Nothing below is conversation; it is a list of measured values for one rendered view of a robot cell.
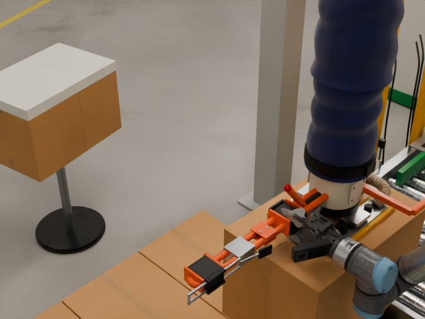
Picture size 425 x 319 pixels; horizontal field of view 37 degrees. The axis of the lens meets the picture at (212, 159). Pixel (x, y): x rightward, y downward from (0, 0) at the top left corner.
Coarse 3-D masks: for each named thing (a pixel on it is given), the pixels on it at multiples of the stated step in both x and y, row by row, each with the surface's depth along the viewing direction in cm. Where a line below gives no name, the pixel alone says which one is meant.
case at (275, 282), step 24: (264, 216) 217; (408, 216) 217; (288, 240) 207; (360, 240) 207; (384, 240) 207; (408, 240) 222; (264, 264) 202; (288, 264) 197; (312, 264) 198; (240, 288) 218; (264, 288) 207; (288, 288) 198; (312, 288) 189; (336, 288) 195; (240, 312) 224; (264, 312) 213; (288, 312) 202; (312, 312) 193; (336, 312) 204
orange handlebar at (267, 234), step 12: (312, 192) 205; (372, 192) 206; (312, 204) 200; (396, 204) 200; (420, 204) 200; (252, 228) 189; (264, 228) 189; (276, 228) 190; (264, 240) 186; (228, 264) 178
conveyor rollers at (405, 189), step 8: (424, 168) 336; (416, 176) 330; (424, 176) 326; (392, 184) 320; (416, 184) 320; (424, 184) 318; (400, 192) 318; (408, 192) 314; (416, 192) 312; (416, 200) 313; (424, 224) 293; (424, 240) 285; (416, 288) 263; (424, 288) 261; (400, 296) 258; (408, 296) 257; (416, 296) 257; (424, 296) 261; (408, 304) 257; (416, 304) 254; (424, 304) 253; (424, 312) 252
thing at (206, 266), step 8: (208, 256) 178; (192, 264) 175; (200, 264) 175; (208, 264) 175; (216, 264) 175; (184, 272) 175; (192, 272) 173; (200, 272) 173; (208, 272) 173; (200, 280) 171
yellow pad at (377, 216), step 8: (368, 200) 221; (368, 208) 213; (376, 208) 217; (384, 208) 217; (392, 208) 218; (376, 216) 214; (384, 216) 215; (336, 224) 210; (344, 224) 206; (368, 224) 211; (376, 224) 212; (344, 232) 206; (352, 232) 206; (360, 232) 207
